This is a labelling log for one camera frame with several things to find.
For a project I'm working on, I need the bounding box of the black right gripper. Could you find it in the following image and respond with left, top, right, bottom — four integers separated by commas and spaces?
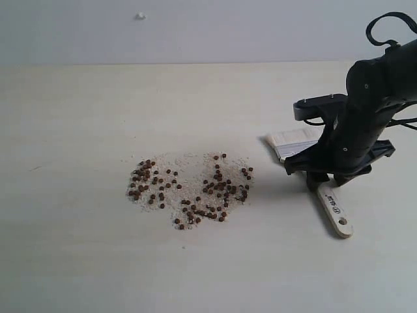
284, 96, 407, 191

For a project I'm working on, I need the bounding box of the wooden handled paint brush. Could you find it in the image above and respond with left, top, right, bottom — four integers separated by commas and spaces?
260, 127, 354, 239

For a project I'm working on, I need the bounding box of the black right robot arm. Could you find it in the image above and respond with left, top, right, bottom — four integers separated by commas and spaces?
284, 41, 416, 190

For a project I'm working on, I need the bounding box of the pile of brown beans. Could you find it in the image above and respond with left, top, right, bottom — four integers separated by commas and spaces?
125, 151, 255, 230

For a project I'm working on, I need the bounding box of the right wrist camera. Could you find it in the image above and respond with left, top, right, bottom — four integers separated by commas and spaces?
293, 93, 347, 122

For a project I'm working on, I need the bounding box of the small white wall fixture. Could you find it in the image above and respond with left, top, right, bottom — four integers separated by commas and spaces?
134, 12, 147, 20

